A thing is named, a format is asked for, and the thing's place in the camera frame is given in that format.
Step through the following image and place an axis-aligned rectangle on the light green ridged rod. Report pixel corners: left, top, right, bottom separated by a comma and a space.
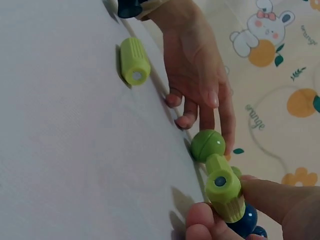
204, 169, 247, 224
120, 37, 152, 87
205, 153, 232, 177

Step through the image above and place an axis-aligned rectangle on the black wrist band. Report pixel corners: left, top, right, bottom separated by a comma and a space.
117, 0, 173, 22

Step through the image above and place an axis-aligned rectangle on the person's left hand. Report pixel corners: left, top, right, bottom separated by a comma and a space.
147, 0, 236, 156

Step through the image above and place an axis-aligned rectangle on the dark blue ball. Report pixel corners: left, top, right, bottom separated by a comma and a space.
226, 201, 258, 239
246, 225, 268, 239

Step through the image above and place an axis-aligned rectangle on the person's right hand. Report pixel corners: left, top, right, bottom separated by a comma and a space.
185, 174, 320, 240

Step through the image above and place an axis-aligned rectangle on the green ball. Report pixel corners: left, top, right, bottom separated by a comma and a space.
230, 165, 243, 179
190, 129, 226, 164

